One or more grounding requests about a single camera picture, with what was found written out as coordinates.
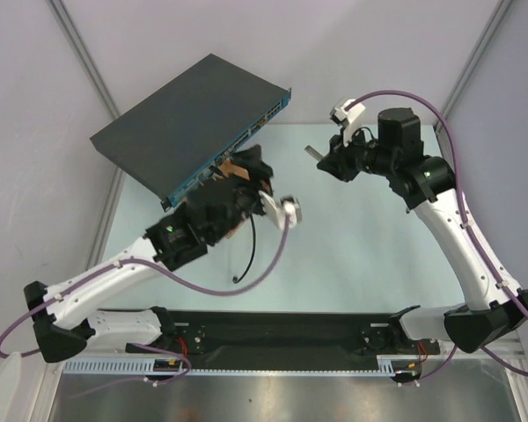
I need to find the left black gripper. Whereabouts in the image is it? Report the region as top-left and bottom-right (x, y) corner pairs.
(207, 143), (276, 243)

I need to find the silver transceiver module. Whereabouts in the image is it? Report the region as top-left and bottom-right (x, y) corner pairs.
(304, 145), (323, 161)

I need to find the dark grey network switch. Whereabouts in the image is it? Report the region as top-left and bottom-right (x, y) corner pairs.
(91, 54), (291, 210)

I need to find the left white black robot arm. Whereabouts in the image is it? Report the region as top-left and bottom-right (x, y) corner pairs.
(24, 144), (273, 363)

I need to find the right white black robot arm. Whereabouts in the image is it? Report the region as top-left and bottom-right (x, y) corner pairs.
(317, 102), (528, 353)

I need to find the wooden board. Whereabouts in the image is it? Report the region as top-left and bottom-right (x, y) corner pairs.
(212, 150), (274, 238)

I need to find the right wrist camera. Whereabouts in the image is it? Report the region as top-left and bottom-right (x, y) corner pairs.
(329, 98), (365, 147)

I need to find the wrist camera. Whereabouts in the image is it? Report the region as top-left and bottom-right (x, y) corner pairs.
(329, 98), (365, 147)
(259, 191), (303, 230)

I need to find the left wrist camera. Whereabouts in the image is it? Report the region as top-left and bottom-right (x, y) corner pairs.
(259, 191), (303, 230)

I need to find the black ethernet cable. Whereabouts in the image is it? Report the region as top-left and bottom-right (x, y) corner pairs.
(231, 213), (259, 285)

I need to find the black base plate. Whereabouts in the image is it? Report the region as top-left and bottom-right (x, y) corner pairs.
(145, 310), (440, 372)

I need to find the white slotted cable duct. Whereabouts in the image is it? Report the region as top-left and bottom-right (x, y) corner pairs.
(62, 356), (396, 377)

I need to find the aluminium rail frame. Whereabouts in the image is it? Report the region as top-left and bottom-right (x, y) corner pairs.
(43, 327), (528, 422)

